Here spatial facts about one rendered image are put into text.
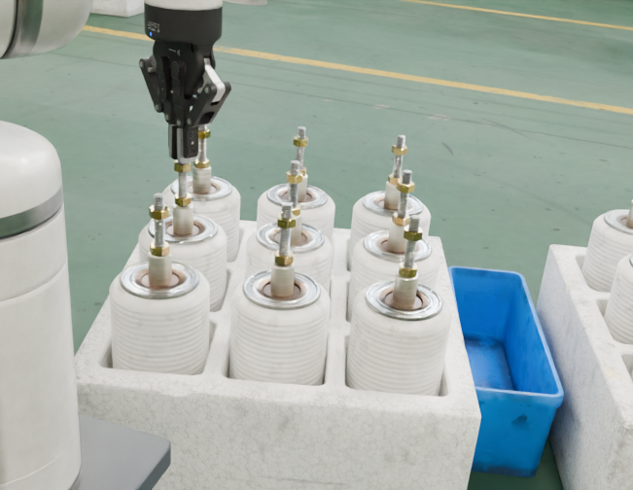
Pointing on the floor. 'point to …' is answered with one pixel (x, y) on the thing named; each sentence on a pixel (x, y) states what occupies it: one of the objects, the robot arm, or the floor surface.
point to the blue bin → (506, 369)
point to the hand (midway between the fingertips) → (183, 142)
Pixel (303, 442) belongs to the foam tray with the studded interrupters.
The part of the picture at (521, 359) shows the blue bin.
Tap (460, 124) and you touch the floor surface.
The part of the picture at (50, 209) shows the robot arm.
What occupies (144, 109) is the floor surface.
